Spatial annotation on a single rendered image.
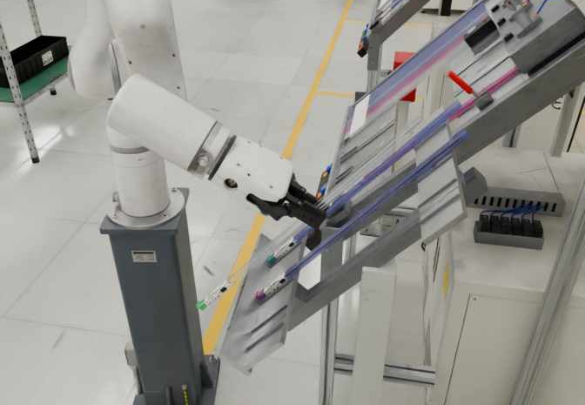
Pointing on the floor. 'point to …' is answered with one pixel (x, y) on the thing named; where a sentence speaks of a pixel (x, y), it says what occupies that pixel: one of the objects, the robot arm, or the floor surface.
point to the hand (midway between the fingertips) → (311, 210)
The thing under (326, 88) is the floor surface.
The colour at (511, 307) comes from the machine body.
